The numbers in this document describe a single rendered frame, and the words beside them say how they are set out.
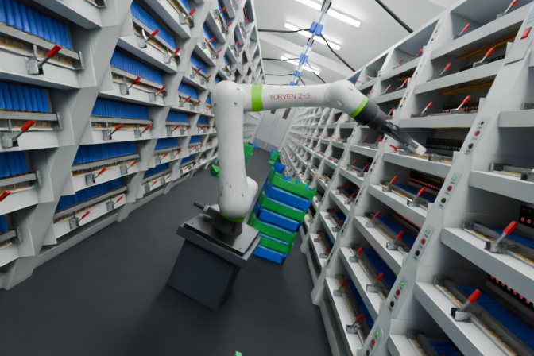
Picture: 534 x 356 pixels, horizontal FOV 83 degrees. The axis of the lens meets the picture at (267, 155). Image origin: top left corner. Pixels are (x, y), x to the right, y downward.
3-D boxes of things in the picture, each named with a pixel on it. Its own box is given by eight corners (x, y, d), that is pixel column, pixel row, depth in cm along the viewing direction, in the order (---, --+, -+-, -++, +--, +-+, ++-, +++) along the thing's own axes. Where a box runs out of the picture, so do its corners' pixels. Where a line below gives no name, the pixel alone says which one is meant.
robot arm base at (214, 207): (185, 211, 136) (189, 199, 135) (201, 204, 150) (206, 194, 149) (234, 239, 130) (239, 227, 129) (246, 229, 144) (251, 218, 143)
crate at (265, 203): (261, 206, 193) (265, 195, 192) (257, 197, 213) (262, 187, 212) (302, 222, 198) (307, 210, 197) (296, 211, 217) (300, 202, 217)
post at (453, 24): (312, 303, 168) (453, 4, 152) (311, 294, 177) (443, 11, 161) (345, 317, 168) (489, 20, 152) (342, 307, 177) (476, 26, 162)
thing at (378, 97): (406, 96, 166) (409, 70, 164) (370, 104, 226) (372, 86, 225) (443, 98, 165) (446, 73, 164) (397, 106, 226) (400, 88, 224)
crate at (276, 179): (270, 183, 191) (275, 172, 191) (266, 176, 211) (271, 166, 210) (312, 199, 196) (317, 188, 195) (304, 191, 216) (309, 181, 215)
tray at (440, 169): (450, 179, 99) (454, 151, 98) (383, 160, 160) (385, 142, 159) (511, 184, 99) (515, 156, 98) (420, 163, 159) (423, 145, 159)
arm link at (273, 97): (262, 111, 124) (261, 83, 122) (265, 110, 135) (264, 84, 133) (352, 109, 121) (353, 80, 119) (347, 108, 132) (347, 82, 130)
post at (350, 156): (300, 252, 237) (396, 43, 222) (299, 247, 247) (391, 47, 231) (324, 261, 238) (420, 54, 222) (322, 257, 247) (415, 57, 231)
